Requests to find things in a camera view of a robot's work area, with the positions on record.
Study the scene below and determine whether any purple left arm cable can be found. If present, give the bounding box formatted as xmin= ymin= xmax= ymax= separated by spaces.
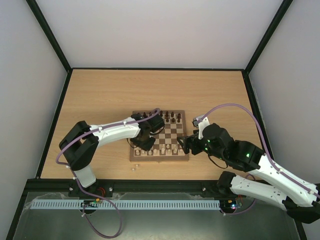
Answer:
xmin=56 ymin=107 xmax=161 ymax=238

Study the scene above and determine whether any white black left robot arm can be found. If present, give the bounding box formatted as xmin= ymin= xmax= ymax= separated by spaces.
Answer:
xmin=56 ymin=108 xmax=165 ymax=188

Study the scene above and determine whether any black frame post left rear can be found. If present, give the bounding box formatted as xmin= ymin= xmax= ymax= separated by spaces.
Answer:
xmin=26 ymin=0 xmax=72 ymax=73

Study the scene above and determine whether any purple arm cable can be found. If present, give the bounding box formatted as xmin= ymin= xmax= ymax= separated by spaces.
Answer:
xmin=199 ymin=103 xmax=320 ymax=216
xmin=56 ymin=107 xmax=161 ymax=238

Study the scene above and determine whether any wooden chess board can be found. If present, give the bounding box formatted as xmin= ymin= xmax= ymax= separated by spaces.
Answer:
xmin=129 ymin=110 xmax=189 ymax=162

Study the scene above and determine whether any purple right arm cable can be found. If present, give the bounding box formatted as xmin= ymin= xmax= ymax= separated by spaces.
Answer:
xmin=199 ymin=103 xmax=320 ymax=216

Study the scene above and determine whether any light blue cable duct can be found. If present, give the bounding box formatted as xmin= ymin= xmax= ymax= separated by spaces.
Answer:
xmin=30 ymin=199 xmax=221 ymax=211

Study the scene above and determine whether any black frame post right rear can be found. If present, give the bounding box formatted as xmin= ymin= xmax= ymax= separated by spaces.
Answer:
xmin=245 ymin=0 xmax=293 ymax=75

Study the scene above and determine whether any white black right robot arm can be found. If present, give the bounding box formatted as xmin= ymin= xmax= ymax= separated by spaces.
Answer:
xmin=177 ymin=123 xmax=320 ymax=224

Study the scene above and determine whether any black frame post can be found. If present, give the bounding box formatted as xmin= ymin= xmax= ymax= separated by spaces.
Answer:
xmin=245 ymin=0 xmax=293 ymax=75
xmin=26 ymin=0 xmax=72 ymax=73

